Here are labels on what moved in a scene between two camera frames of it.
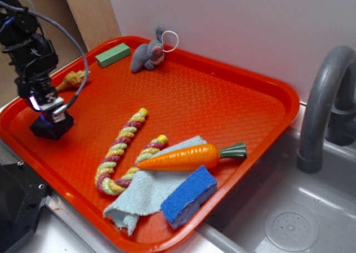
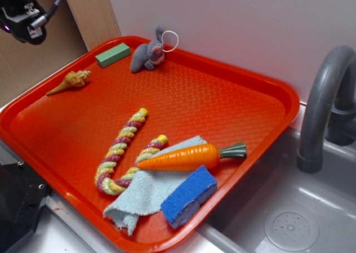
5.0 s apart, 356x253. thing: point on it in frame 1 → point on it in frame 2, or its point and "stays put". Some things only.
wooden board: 93,13 stays put
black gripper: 38,91 → 19,7
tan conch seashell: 73,78 stays put
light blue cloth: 148,191 stays put
